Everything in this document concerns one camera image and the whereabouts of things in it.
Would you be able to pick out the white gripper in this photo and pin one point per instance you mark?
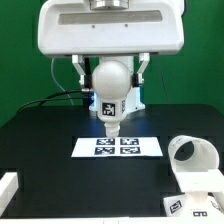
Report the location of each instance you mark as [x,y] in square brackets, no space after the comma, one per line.
[78,27]

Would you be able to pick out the white lamp bulb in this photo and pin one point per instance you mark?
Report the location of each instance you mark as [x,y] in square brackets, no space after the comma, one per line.
[111,81]

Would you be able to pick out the white lamp base with tags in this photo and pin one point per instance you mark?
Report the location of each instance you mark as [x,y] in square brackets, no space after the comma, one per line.
[202,195]

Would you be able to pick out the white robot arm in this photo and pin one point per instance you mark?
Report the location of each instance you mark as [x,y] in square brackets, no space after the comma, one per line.
[110,43]

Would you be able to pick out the white cylindrical lamp shade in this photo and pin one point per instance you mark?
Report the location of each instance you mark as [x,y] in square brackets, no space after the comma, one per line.
[202,157]

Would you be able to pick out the white sheet with tags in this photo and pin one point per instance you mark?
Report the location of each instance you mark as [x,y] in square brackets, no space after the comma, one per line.
[117,147]

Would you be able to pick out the white left corner bracket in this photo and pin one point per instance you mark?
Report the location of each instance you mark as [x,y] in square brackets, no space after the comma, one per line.
[8,187]

